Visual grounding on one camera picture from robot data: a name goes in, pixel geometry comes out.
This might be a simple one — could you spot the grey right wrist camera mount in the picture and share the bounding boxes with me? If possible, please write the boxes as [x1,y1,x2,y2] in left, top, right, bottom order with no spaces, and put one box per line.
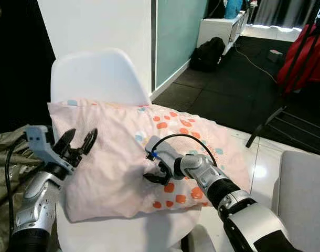
[146,135,184,171]

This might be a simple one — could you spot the pink pillow with coloured dots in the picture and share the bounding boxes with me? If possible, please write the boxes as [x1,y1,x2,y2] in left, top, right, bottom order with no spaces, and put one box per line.
[47,99,251,222]

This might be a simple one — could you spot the black metal clothes rack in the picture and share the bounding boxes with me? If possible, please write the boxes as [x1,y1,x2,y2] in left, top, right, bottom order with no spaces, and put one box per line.
[246,0,320,154]

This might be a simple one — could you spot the red hanging garment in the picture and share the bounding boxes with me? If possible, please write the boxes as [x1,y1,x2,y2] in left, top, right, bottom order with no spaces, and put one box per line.
[277,24,320,95]

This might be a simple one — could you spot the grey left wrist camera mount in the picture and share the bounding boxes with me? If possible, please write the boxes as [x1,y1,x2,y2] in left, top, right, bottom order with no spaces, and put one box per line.
[26,125,62,164]

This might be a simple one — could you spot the white plastic shell chair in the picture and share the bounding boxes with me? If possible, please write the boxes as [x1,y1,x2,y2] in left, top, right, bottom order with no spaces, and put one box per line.
[50,48,202,252]

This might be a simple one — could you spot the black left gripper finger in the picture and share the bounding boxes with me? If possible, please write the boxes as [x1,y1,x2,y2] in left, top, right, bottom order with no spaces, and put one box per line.
[56,128,77,150]
[80,128,98,155]

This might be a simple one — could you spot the small grey box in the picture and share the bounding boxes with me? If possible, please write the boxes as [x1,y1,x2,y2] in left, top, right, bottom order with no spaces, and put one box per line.
[268,50,284,63]

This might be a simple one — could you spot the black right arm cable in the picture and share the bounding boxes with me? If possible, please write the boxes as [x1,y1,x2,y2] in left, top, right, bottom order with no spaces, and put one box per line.
[150,133,218,169]

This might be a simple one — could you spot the white low shelf unit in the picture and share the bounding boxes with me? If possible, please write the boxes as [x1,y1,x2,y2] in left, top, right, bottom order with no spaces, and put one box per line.
[197,10,250,56]

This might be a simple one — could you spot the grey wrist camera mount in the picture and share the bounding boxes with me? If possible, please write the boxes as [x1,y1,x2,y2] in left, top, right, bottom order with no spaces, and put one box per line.
[26,125,62,164]
[146,135,184,171]

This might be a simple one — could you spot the black backpack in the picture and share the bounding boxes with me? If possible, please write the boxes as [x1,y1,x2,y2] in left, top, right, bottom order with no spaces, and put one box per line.
[189,37,226,72]

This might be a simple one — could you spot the blue bag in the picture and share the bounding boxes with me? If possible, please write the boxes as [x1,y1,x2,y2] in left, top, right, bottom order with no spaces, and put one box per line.
[225,0,243,20]

